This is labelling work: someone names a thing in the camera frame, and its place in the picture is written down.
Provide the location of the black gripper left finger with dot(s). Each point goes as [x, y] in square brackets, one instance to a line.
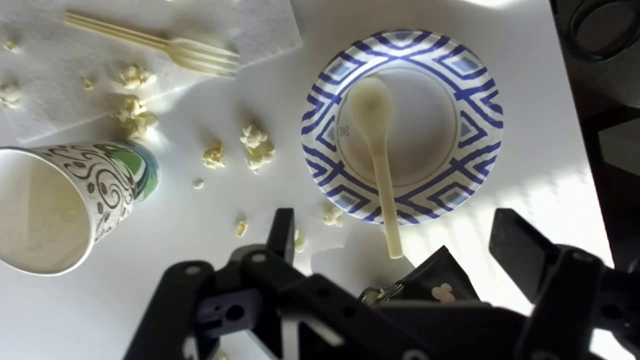
[220, 306]

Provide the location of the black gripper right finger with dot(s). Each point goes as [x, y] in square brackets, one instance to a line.
[566, 292]

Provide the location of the cream plastic spoon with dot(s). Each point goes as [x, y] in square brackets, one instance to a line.
[373, 110]

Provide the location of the coffee print paper cup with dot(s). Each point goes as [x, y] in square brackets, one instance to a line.
[47, 213]

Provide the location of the blue patterned paper bowl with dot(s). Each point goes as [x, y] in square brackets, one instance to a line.
[481, 127]

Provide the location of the cream plastic fork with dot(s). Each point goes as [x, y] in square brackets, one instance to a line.
[192, 55]

